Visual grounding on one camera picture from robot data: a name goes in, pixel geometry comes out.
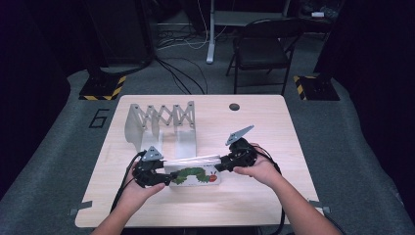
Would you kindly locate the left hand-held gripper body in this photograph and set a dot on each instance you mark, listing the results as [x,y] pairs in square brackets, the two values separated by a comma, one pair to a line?
[147,173]

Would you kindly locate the white desk leg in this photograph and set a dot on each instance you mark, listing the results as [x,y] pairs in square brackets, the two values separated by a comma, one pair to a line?
[211,39]

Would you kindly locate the black yellow striped stand base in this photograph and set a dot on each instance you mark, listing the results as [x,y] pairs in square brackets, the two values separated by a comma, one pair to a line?
[102,88]
[318,88]

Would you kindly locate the white caterpillar picture book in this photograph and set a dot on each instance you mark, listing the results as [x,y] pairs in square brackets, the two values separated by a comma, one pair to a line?
[192,171]

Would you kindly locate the black folding chair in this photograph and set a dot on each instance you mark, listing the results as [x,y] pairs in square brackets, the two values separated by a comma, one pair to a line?
[264,52]

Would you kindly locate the grey metal expandable book rack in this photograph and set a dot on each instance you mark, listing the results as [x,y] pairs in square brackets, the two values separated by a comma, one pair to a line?
[156,127]

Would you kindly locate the dark round table grommet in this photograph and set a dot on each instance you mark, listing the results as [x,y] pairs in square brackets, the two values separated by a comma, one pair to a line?
[234,106]

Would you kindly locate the black cabinet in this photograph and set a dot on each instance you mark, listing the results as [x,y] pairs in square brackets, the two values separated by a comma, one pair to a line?
[120,29]

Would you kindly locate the dark curtain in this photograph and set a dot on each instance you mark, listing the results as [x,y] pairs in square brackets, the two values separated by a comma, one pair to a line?
[378,65]
[29,81]

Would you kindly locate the person's right hand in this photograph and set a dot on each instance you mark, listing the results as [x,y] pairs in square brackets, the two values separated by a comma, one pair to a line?
[261,173]

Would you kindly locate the grey tape strip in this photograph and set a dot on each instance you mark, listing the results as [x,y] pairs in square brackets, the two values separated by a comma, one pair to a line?
[321,206]
[81,206]

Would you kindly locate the small white device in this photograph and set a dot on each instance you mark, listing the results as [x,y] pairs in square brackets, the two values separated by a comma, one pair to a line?
[317,14]

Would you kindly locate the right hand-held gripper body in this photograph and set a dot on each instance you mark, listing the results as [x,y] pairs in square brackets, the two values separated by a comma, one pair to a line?
[243,153]

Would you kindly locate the person's left hand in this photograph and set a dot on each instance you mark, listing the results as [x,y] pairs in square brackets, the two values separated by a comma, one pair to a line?
[140,196]

